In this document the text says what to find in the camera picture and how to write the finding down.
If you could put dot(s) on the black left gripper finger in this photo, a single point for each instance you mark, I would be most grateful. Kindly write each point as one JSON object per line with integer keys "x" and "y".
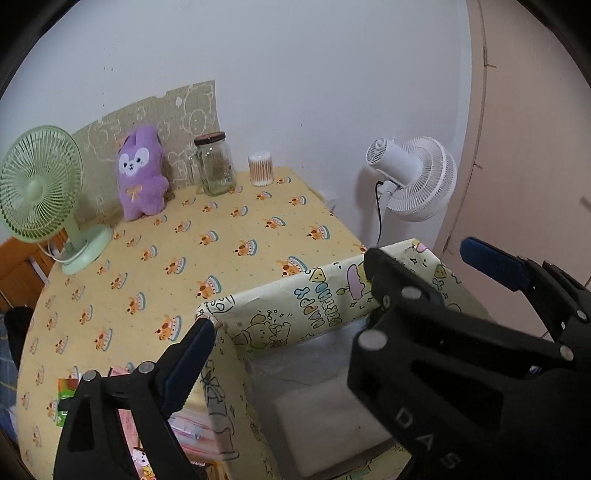
{"x": 92, "y": 444}

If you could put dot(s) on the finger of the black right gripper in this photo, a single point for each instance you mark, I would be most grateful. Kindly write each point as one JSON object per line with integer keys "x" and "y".
{"x": 394, "y": 286}
{"x": 561, "y": 302}

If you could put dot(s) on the pink tissue packet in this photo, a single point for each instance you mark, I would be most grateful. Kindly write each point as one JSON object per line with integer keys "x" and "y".
{"x": 130, "y": 433}

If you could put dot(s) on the green orange tissue packet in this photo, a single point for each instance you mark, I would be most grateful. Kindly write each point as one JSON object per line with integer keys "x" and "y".
{"x": 66, "y": 388}

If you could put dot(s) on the clear plastic packet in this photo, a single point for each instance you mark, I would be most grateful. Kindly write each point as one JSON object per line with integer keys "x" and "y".
{"x": 192, "y": 428}

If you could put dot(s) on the blue plaid bedding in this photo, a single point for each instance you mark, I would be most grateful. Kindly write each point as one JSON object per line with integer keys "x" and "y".
{"x": 8, "y": 387}

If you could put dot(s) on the white standing fan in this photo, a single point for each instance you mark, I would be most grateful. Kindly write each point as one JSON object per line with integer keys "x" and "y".
{"x": 416, "y": 182}

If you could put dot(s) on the beige door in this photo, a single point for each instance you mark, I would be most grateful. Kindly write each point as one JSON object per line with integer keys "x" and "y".
{"x": 525, "y": 173}

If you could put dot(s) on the cartoon-print storage basket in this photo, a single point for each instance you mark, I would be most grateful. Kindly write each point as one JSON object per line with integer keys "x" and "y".
{"x": 275, "y": 381}

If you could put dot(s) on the black cloth on chair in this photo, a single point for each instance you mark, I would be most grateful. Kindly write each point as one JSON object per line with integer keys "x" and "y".
{"x": 17, "y": 321}

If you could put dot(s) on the cotton swab container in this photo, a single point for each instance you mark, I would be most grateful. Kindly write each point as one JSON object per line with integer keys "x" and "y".
{"x": 261, "y": 168}

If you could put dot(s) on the wooden chair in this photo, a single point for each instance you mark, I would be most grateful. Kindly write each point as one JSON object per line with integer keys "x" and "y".
{"x": 26, "y": 271}

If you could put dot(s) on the glass jar with brown lid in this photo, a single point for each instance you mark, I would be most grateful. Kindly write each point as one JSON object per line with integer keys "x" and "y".
{"x": 214, "y": 164}

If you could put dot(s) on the purple plush bunny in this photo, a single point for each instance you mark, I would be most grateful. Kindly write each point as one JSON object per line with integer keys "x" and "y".
{"x": 141, "y": 183}

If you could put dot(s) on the green desk fan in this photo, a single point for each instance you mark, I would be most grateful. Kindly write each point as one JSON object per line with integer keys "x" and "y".
{"x": 41, "y": 181}

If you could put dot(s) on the beige cartoon wall mat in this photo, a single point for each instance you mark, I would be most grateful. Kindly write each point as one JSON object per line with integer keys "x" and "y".
{"x": 179, "y": 116}

